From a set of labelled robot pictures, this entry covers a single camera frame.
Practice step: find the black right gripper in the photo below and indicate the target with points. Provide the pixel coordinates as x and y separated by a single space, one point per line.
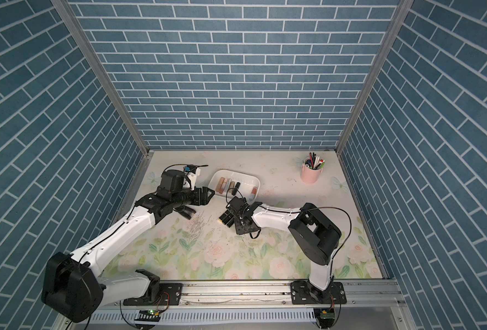
238 229

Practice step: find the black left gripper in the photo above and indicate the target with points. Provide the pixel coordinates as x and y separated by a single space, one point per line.
204 199

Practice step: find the beige lip gloss tube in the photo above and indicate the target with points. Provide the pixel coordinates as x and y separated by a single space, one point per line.
221 185

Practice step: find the red lip gloss tube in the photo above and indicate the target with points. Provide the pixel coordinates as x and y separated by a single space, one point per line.
254 192

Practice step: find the black round lipstick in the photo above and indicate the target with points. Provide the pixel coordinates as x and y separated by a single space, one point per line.
235 189

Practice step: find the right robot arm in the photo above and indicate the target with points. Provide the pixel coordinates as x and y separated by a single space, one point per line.
317 236

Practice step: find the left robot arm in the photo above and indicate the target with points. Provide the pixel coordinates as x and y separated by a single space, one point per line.
71 284

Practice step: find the black silver-band lipstick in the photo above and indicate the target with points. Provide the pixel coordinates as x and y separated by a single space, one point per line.
230 221

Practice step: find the white storage box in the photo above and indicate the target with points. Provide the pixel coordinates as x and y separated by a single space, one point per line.
248 182

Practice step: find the detached black gripper finger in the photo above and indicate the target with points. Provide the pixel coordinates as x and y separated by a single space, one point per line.
185 212

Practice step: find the pink metal pen bucket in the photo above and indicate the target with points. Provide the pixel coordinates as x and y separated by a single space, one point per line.
309 175

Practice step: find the right green circuit board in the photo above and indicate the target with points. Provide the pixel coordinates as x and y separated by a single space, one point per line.
324 318

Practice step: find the green circuit board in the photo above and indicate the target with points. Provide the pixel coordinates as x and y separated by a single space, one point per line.
148 315
324 318

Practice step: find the left green circuit board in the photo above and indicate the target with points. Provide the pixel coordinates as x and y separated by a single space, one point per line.
148 315

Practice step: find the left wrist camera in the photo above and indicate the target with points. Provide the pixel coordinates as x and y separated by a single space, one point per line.
191 174

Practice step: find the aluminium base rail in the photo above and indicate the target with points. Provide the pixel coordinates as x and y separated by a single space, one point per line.
371 304

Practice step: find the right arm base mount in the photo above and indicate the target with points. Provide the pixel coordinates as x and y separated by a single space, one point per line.
304 293

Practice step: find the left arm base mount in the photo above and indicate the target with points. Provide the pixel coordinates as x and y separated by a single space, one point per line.
164 294

